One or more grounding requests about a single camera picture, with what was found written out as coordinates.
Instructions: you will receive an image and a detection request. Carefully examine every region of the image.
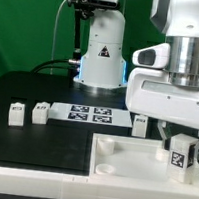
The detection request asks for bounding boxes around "white square tabletop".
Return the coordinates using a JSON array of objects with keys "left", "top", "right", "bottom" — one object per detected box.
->
[{"left": 89, "top": 133, "right": 199, "bottom": 196}]

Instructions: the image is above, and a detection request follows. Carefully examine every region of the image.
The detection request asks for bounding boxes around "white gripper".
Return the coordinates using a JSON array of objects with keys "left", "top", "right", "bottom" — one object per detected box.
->
[{"left": 125, "top": 68, "right": 199, "bottom": 157}]

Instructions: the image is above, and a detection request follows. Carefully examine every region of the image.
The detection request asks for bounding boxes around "white fiducial marker sheet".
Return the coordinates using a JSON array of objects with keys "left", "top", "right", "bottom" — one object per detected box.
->
[{"left": 48, "top": 102, "right": 132, "bottom": 127}]

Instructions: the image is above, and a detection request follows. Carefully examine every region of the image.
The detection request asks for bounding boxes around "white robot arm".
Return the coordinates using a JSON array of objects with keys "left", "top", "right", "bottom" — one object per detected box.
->
[{"left": 77, "top": 0, "right": 199, "bottom": 135}]

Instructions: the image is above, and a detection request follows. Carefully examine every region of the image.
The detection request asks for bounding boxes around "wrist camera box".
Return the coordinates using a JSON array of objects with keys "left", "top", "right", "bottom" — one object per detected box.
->
[{"left": 132, "top": 43, "right": 171, "bottom": 69}]

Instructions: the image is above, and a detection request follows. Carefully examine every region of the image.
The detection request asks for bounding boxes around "black cable bundle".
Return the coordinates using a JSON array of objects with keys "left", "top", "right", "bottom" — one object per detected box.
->
[{"left": 30, "top": 54, "right": 82, "bottom": 79}]

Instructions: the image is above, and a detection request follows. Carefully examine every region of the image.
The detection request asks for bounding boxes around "white U-shaped boundary fence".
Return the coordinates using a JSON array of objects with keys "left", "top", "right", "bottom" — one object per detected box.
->
[{"left": 0, "top": 167, "right": 199, "bottom": 199}]

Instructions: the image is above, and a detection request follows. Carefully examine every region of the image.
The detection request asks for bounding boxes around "grey cable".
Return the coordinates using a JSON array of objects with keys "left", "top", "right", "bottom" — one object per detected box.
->
[{"left": 48, "top": 0, "right": 87, "bottom": 79}]

